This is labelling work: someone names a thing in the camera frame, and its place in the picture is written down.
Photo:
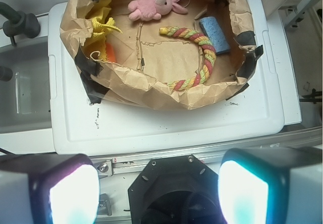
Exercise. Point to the small wooden stick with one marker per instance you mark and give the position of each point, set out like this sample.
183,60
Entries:
200,14

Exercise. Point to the yellow knitted cloth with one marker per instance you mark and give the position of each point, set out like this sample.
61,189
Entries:
103,25

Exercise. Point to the brown paper bag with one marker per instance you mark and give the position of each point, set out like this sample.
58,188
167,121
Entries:
165,64

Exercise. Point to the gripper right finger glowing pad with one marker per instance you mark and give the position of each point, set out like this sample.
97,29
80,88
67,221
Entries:
271,185

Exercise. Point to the clear plastic bin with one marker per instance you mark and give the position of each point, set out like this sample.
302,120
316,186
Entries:
25,93

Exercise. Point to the black octagonal mount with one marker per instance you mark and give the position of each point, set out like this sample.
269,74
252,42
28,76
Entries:
179,189

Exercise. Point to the black clamp knob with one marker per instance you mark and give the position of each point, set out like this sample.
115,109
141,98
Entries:
18,23

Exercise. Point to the pink plush bunny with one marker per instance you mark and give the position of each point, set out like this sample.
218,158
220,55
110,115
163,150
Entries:
147,10

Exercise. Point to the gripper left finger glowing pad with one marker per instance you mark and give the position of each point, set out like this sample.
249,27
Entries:
48,188

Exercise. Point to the aluminum extrusion rail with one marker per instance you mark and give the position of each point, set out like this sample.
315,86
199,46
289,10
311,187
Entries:
209,153

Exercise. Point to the blue sponge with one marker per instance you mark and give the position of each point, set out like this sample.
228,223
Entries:
211,28

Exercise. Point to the white plastic bin lid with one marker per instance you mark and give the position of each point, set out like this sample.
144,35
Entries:
109,128

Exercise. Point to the orange object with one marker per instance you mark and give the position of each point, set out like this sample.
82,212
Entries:
110,54

